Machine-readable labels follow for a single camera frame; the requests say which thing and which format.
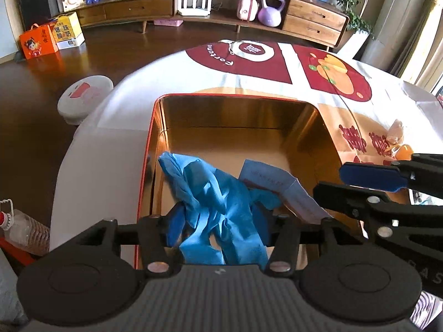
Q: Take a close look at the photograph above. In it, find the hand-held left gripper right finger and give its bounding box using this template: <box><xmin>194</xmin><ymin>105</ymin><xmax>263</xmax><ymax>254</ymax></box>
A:
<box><xmin>252</xmin><ymin>203</ymin><xmax>350</xmax><ymax>274</ymax></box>

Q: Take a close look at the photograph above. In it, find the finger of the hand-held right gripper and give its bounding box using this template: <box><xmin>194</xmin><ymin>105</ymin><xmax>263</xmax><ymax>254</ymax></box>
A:
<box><xmin>339</xmin><ymin>152</ymin><xmax>443</xmax><ymax>194</ymax></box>
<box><xmin>313</xmin><ymin>181</ymin><xmax>443</xmax><ymax>247</ymax></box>

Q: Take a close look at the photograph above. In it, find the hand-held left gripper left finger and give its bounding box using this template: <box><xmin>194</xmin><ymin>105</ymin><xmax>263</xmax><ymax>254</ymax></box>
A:
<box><xmin>81</xmin><ymin>202</ymin><xmax>186</xmax><ymax>279</ymax></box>

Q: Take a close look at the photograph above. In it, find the blue rubber glove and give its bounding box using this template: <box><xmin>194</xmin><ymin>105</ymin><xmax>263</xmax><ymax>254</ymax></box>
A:
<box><xmin>157</xmin><ymin>151</ymin><xmax>282</xmax><ymax>267</ymax></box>

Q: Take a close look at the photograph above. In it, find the small clear plastic bag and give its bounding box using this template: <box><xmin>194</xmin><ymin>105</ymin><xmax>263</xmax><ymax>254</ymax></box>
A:
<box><xmin>387</xmin><ymin>119</ymin><xmax>406</xmax><ymax>143</ymax></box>

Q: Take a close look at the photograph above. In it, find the red gold tin box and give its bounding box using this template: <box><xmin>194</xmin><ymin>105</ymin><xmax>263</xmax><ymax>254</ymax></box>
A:
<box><xmin>136</xmin><ymin>93</ymin><xmax>409</xmax><ymax>274</ymax></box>

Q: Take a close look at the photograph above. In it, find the person's striped clothing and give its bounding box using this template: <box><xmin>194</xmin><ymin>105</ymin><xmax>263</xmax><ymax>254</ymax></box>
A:
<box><xmin>410</xmin><ymin>290</ymin><xmax>443</xmax><ymax>332</ymax></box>

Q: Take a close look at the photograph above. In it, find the light blue paper sheet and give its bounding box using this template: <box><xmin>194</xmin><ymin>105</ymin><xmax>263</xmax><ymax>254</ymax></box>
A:
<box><xmin>238</xmin><ymin>159</ymin><xmax>334</xmax><ymax>222</ymax></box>

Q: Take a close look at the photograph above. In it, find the white planter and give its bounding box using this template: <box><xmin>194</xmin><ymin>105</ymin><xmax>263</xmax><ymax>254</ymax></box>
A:
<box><xmin>334</xmin><ymin>29</ymin><xmax>371</xmax><ymax>61</ymax></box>

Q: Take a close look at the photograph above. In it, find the red white printed tablecloth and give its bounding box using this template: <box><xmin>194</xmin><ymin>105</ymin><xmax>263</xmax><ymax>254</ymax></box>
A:
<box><xmin>50</xmin><ymin>39</ymin><xmax>443</xmax><ymax>260</ymax></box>

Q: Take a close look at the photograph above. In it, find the clear plastic bottle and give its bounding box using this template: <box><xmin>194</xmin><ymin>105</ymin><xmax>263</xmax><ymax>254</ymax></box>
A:
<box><xmin>0</xmin><ymin>199</ymin><xmax>51</xmax><ymax>257</ymax></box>

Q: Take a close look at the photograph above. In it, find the beige curtain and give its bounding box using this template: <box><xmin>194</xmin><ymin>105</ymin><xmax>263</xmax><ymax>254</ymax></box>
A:
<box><xmin>360</xmin><ymin>0</ymin><xmax>443</xmax><ymax>77</ymax></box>

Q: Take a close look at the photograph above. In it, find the white round stool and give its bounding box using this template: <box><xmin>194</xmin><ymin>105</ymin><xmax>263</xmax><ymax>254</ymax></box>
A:
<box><xmin>57</xmin><ymin>75</ymin><xmax>114</xmax><ymax>125</ymax></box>

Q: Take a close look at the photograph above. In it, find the purple kettlebell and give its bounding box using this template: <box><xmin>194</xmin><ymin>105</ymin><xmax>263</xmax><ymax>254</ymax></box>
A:
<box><xmin>258</xmin><ymin>0</ymin><xmax>286</xmax><ymax>27</ymax></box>

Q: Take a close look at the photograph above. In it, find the pink toy case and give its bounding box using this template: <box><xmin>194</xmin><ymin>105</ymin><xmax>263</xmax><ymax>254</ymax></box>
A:
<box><xmin>236</xmin><ymin>0</ymin><xmax>259</xmax><ymax>22</ymax></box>

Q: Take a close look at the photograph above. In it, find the white router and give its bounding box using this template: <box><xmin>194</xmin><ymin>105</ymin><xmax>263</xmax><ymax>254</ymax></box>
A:
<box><xmin>176</xmin><ymin>0</ymin><xmax>212</xmax><ymax>17</ymax></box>

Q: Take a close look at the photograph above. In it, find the wooden tv cabinet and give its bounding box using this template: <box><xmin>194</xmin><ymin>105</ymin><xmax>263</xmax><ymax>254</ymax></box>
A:
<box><xmin>71</xmin><ymin>0</ymin><xmax>350</xmax><ymax>51</ymax></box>

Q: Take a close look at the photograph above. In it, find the yellow gift box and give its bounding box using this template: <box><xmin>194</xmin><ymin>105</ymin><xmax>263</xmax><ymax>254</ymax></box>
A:
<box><xmin>50</xmin><ymin>11</ymin><xmax>85</xmax><ymax>51</ymax></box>

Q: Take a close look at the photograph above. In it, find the orange gift box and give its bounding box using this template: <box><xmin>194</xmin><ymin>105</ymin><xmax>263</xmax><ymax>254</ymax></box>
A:
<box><xmin>19</xmin><ymin>24</ymin><xmax>59</xmax><ymax>60</ymax></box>

